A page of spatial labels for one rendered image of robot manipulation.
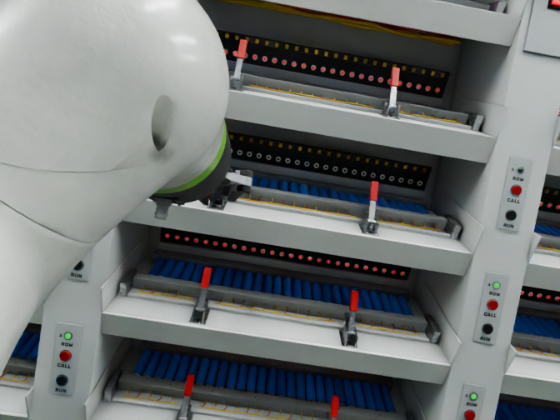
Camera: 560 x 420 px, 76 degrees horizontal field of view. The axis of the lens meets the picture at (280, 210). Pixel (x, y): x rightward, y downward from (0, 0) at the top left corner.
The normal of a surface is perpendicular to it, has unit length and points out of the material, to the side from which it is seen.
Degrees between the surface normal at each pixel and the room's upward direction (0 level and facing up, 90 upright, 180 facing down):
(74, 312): 90
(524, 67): 90
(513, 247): 90
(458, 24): 109
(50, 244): 113
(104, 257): 90
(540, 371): 19
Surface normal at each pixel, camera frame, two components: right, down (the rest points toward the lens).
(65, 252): 0.74, 0.62
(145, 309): 0.17, -0.91
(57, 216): 0.62, 0.53
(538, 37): 0.03, 0.07
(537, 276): -0.03, 0.38
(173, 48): 0.68, 0.05
